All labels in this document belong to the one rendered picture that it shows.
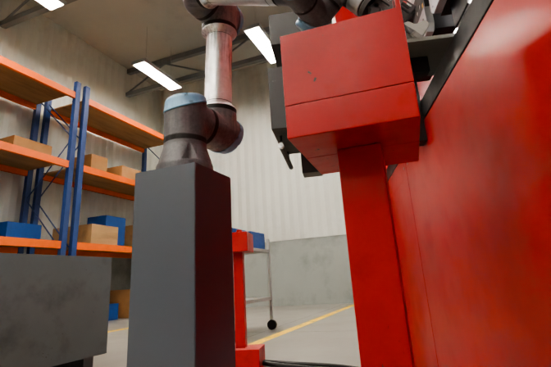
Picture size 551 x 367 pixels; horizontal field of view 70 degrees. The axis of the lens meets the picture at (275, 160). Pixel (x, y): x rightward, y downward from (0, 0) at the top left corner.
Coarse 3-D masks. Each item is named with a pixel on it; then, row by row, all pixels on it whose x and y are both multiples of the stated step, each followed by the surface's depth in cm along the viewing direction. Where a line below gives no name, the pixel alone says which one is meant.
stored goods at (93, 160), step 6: (84, 156) 713; (90, 156) 707; (96, 156) 716; (84, 162) 710; (90, 162) 704; (96, 162) 714; (102, 162) 728; (96, 168) 712; (102, 168) 726; (108, 168) 762; (114, 168) 756; (120, 168) 751; (126, 168) 761; (120, 174) 747; (126, 174) 758; (132, 174) 773
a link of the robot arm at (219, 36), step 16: (208, 16) 126; (224, 16) 127; (240, 16) 133; (208, 32) 128; (224, 32) 127; (208, 48) 126; (224, 48) 126; (208, 64) 125; (224, 64) 124; (208, 80) 123; (224, 80) 123; (208, 96) 121; (224, 96) 121; (224, 112) 118; (224, 128) 116; (240, 128) 123; (208, 144) 115; (224, 144) 118
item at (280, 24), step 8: (272, 16) 226; (280, 16) 225; (288, 16) 224; (296, 16) 223; (272, 24) 224; (280, 24) 224; (288, 24) 223; (272, 32) 223; (280, 32) 222; (288, 32) 221; (296, 32) 220; (272, 40) 221; (272, 48) 224; (280, 56) 232; (280, 64) 241; (304, 160) 240; (304, 168) 238; (312, 168) 237; (304, 176) 245; (312, 176) 247
